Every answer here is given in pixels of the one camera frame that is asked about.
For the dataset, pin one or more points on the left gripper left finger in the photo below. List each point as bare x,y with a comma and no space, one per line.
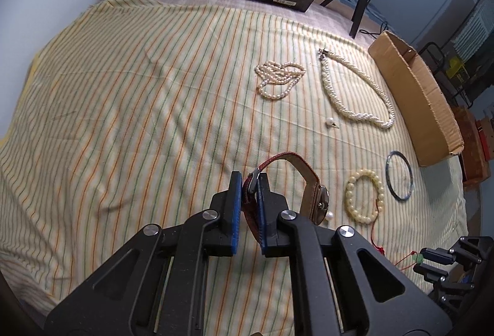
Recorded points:
222,235

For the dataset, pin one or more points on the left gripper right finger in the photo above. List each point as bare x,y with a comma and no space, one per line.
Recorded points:
273,213

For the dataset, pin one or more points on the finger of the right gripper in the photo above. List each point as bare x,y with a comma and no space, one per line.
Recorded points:
429,273
437,255

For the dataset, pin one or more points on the orange wooden cabinet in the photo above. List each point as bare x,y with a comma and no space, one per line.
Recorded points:
478,146

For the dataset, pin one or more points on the pearl earring stud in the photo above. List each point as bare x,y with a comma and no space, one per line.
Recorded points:
330,123

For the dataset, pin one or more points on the brown cardboard box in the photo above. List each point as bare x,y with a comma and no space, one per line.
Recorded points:
432,127

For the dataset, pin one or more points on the black metal chair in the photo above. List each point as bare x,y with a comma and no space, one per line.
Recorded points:
449,72

